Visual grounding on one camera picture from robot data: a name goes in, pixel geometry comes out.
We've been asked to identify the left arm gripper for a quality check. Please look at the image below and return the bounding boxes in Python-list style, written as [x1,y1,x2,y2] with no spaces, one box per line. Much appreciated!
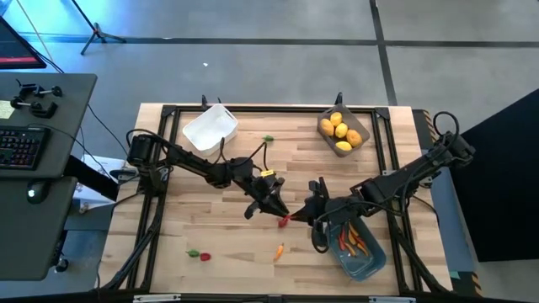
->
[243,172,291,221]

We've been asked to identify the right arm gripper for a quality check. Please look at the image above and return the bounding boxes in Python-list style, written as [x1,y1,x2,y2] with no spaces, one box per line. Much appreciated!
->
[289,176,339,228]

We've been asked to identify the blue translucent plastic basket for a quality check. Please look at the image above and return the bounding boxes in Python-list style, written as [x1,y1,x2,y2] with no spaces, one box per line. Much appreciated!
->
[323,215,387,283]

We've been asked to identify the white plastic basket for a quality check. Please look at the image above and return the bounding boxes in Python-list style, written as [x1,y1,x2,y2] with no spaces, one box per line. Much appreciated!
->
[182,103,239,152]

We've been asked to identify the grey translucent plastic basket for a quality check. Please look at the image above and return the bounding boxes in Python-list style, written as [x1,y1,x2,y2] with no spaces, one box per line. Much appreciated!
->
[316,104,371,159]

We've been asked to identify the white box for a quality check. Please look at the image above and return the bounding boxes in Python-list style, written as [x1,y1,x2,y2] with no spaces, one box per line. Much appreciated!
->
[72,154,127,214]

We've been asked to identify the black desk support bar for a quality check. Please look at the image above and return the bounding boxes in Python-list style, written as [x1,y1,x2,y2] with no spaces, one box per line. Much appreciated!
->
[62,154,121,202]

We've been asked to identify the black floor mat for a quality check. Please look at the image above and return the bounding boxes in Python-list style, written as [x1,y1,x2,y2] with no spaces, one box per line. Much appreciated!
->
[450,87,539,263]

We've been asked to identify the black computer mouse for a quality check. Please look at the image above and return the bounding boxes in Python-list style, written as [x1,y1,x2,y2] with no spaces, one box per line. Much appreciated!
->
[25,180,51,205]

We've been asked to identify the black tripod stand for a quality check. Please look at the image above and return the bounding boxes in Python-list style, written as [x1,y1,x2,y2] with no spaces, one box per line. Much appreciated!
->
[69,0,127,56]

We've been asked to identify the black screw clamp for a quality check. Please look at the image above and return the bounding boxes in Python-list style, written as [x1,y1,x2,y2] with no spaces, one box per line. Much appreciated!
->
[8,97,59,120]
[15,79,63,100]

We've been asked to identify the dark grey desk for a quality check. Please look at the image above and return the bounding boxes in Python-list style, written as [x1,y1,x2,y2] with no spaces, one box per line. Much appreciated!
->
[0,72,98,282]

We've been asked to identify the black backlit keyboard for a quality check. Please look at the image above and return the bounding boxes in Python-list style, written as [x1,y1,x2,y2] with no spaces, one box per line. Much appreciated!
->
[0,125,52,171]

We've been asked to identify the pale sticky note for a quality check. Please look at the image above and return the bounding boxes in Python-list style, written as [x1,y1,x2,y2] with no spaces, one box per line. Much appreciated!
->
[0,99,16,120]

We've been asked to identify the black computer monitor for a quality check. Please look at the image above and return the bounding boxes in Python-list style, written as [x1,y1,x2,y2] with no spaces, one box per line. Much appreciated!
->
[0,15,47,70]

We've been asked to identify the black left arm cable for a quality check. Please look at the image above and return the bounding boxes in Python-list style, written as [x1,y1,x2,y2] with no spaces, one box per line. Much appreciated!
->
[125,127,270,172]

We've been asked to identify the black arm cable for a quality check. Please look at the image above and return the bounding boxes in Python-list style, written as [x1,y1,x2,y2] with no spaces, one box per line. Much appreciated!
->
[432,110,461,140]
[125,127,270,172]

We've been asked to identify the black aluminium table frame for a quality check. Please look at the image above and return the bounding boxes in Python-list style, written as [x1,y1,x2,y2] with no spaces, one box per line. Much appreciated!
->
[96,104,451,295]

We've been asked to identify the silver table bracket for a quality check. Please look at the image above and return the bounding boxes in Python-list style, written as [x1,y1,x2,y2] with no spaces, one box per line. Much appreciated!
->
[368,295,417,303]
[132,293,182,303]

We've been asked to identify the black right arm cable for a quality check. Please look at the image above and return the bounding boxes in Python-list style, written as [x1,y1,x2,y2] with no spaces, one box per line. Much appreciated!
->
[432,110,461,140]

